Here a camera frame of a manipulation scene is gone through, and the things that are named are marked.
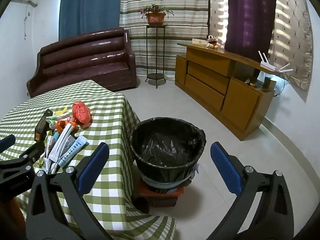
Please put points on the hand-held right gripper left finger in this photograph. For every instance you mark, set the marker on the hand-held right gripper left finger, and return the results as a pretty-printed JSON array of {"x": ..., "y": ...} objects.
[{"x": 92, "y": 167}]

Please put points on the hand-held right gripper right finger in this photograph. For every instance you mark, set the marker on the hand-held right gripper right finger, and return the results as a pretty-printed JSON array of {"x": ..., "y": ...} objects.
[{"x": 226, "y": 167}]

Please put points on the wooden cabinet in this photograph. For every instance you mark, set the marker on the wooden cabinet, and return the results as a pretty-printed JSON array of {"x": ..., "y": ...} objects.
[{"x": 207, "y": 80}]

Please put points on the green checkered tablecloth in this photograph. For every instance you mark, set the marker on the green checkered tablecloth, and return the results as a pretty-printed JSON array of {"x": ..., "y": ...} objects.
[{"x": 105, "y": 110}]

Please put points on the beige diamond patterned curtain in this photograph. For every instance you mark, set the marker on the beige diamond patterned curtain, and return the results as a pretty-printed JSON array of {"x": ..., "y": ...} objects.
[{"x": 292, "y": 42}]

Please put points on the dark curtain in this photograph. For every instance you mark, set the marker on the dark curtain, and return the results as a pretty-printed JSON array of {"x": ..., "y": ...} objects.
[{"x": 250, "y": 17}]

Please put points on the white flat box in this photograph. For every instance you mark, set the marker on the white flat box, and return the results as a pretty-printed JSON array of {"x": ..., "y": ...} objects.
[{"x": 199, "y": 41}]

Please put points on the blue strip packet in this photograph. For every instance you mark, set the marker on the blue strip packet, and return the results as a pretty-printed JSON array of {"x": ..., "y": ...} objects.
[{"x": 56, "y": 136}]

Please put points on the bin with black liner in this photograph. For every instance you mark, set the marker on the bin with black liner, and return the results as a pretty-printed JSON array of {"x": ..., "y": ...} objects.
[{"x": 150, "y": 165}]

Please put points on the blue white tube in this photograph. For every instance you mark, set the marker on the blue white tube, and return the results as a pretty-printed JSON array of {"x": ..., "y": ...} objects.
[{"x": 72, "y": 152}]

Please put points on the black metal plant stand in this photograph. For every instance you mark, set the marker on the black metal plant stand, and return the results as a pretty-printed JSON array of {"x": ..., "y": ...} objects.
[{"x": 156, "y": 76}]

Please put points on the striped curtain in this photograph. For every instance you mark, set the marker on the striped curtain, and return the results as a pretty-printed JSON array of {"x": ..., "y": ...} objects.
[{"x": 175, "y": 17}]

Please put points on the brown leather sofa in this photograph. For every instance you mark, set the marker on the brown leather sofa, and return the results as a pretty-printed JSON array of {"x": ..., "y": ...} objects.
[{"x": 82, "y": 62}]

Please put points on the blue curtain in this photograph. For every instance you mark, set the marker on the blue curtain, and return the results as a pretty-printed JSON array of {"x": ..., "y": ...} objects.
[{"x": 87, "y": 5}]

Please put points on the plush toy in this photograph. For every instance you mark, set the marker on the plush toy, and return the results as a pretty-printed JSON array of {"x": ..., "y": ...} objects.
[{"x": 212, "y": 41}]

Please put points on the yellow wrapper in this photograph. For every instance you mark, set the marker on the yellow wrapper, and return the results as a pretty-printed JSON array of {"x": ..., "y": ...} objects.
[{"x": 61, "y": 111}]

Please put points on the green white wrapper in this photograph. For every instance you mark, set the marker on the green white wrapper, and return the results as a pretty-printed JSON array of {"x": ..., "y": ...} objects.
[{"x": 53, "y": 120}]

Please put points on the silver foil packet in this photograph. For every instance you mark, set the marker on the silver foil packet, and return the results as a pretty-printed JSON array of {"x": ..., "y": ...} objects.
[{"x": 68, "y": 145}]

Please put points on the long white packet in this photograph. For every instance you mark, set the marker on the long white packet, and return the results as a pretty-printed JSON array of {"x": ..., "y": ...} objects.
[{"x": 61, "y": 141}]

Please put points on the white tube red print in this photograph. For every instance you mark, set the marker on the white tube red print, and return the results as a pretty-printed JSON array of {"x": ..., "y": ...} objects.
[{"x": 48, "y": 146}]

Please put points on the small brown box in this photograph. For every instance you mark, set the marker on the small brown box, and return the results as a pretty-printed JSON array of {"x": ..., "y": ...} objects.
[{"x": 270, "y": 83}]

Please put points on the black carton box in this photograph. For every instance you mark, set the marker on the black carton box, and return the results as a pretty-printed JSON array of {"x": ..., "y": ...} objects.
[{"x": 42, "y": 125}]

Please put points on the small white tube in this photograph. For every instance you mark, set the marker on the small white tube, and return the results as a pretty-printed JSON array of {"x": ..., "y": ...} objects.
[{"x": 51, "y": 166}]

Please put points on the white router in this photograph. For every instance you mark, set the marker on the white router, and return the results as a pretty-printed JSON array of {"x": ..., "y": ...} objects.
[{"x": 268, "y": 66}]

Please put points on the red plastic stool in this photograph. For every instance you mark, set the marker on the red plastic stool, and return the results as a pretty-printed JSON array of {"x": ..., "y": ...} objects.
[{"x": 162, "y": 198}]

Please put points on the orange plastic bag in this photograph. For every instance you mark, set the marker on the orange plastic bag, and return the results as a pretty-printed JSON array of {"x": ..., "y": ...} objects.
[{"x": 63, "y": 125}]

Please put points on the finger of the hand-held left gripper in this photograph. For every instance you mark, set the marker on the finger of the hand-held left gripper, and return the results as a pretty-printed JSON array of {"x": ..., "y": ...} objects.
[
  {"x": 30, "y": 153},
  {"x": 7, "y": 143}
]

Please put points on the potted plant orange pot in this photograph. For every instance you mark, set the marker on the potted plant orange pot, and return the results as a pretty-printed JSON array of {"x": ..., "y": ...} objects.
[{"x": 155, "y": 17}]

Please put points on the red plastic bag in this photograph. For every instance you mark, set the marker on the red plastic bag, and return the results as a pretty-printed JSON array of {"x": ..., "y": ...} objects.
[{"x": 81, "y": 112}]

